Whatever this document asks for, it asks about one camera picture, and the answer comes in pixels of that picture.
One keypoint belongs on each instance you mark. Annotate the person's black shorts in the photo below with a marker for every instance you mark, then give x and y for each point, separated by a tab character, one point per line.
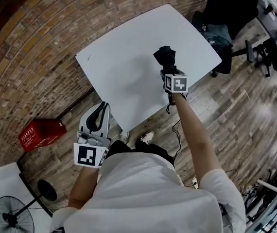
141	148

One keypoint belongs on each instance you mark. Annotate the person's white shirt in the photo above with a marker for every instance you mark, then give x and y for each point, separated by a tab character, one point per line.
141	198

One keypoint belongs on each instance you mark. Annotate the black umbrella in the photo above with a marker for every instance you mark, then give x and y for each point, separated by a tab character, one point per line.
165	57

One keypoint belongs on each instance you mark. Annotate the black standing fan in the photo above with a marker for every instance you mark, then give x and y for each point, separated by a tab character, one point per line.
12	215

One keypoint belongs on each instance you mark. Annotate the person's left white shoe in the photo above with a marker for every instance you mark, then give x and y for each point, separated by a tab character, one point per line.
124	137

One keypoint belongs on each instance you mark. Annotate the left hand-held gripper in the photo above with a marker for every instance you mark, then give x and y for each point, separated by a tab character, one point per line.
86	154

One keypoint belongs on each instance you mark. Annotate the person's right white shoe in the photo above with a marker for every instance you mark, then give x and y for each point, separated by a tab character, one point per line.
147	137

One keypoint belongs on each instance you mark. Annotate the black mesh office chair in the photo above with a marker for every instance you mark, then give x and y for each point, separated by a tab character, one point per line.
272	54

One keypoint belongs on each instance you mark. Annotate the cluttered white workbench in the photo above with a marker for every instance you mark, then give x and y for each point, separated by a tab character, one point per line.
274	203

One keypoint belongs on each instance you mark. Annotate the person's white shoe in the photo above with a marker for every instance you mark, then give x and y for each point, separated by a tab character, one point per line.
147	137
124	137

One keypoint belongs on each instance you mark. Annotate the red plastic crate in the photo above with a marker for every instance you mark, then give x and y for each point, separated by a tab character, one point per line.
41	135

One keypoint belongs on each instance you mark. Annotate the person's right forearm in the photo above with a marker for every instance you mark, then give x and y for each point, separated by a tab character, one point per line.
194	135

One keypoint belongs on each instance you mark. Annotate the white power strip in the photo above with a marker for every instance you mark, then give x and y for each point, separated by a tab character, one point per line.
195	182

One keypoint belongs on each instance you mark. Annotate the person's left forearm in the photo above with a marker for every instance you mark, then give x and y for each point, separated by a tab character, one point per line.
83	186

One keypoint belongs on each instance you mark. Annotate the grey-green jacket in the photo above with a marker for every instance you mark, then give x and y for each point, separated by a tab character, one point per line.
217	39

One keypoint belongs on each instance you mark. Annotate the white table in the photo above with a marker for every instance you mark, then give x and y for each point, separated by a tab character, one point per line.
119	57

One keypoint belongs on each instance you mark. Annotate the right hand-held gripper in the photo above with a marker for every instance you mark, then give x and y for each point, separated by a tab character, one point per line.
177	84

